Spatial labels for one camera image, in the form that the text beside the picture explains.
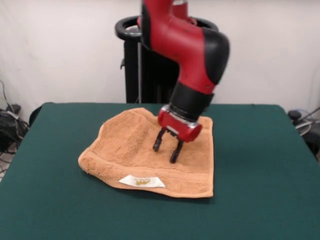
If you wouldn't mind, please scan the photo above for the grey round pedestal foot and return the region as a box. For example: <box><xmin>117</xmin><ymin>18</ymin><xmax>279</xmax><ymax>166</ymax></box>
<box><xmin>294</xmin><ymin>119</ymin><xmax>313</xmax><ymax>137</ymax></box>

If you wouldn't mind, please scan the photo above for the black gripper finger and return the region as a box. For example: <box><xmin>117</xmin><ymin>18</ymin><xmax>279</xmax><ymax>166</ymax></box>
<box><xmin>152</xmin><ymin>127</ymin><xmax>168</xmax><ymax>153</ymax></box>
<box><xmin>169</xmin><ymin>138</ymin><xmax>185</xmax><ymax>164</ymax></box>

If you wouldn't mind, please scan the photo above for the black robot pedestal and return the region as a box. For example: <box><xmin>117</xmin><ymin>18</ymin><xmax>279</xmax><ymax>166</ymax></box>
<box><xmin>114</xmin><ymin>15</ymin><xmax>220</xmax><ymax>104</ymax></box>

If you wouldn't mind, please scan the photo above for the black floor equipment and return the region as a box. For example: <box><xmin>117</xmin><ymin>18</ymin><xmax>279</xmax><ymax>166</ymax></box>
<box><xmin>303</xmin><ymin>129</ymin><xmax>320</xmax><ymax>161</ymax></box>

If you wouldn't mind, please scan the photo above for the black tangled cable bundle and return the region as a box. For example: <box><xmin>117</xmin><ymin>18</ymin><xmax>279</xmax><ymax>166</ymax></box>
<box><xmin>0</xmin><ymin>79</ymin><xmax>30</xmax><ymax>155</ymax></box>

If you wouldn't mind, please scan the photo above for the orange terry towel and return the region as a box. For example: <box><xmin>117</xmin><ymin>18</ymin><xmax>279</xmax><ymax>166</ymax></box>
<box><xmin>77</xmin><ymin>107</ymin><xmax>215</xmax><ymax>199</ymax></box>

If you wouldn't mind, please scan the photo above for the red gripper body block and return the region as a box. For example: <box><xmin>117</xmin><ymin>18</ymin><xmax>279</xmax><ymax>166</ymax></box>
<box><xmin>157</xmin><ymin>106</ymin><xmax>203</xmax><ymax>143</ymax></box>

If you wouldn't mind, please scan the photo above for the dark green table cloth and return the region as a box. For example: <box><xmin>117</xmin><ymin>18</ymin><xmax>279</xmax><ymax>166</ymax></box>
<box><xmin>0</xmin><ymin>102</ymin><xmax>320</xmax><ymax>240</ymax></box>

